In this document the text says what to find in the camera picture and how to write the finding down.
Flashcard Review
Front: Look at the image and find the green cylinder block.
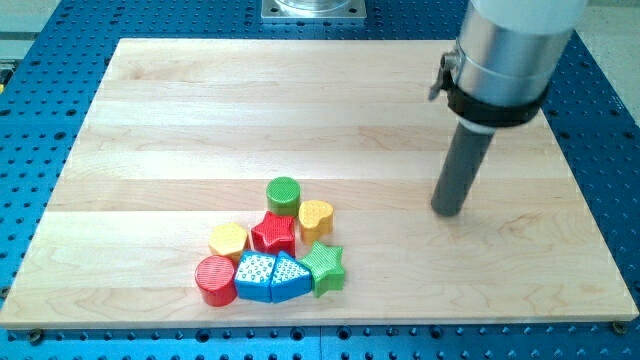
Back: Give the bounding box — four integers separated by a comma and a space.
266, 177, 301, 217

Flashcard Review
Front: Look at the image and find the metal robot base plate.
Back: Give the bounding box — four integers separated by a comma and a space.
261, 0, 367, 20

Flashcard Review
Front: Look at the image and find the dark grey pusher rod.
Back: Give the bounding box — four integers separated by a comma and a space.
431, 120, 496, 217

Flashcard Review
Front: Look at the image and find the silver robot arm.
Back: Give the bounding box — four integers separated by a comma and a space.
429, 0, 587, 128

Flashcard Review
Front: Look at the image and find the red cylinder block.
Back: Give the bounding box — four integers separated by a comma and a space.
194, 255, 237, 307

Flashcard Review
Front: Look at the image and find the blue perforated table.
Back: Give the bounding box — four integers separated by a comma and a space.
1, 1, 639, 359

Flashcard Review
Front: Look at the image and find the wooden board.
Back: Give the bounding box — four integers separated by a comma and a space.
1, 39, 638, 329

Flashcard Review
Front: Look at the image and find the red star block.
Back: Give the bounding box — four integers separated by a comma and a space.
251, 211, 296, 257

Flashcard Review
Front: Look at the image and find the green star block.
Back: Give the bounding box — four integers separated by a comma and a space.
299, 241, 346, 298

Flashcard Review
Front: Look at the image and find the blue triangle block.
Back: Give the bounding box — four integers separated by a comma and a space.
270, 251, 312, 303

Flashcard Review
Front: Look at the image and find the yellow hexagon block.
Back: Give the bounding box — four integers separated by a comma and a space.
208, 222, 249, 265

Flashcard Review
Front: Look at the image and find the yellow heart block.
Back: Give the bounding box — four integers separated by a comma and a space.
298, 200, 334, 245

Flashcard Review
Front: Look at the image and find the blue cube block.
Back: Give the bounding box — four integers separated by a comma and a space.
234, 251, 276, 303

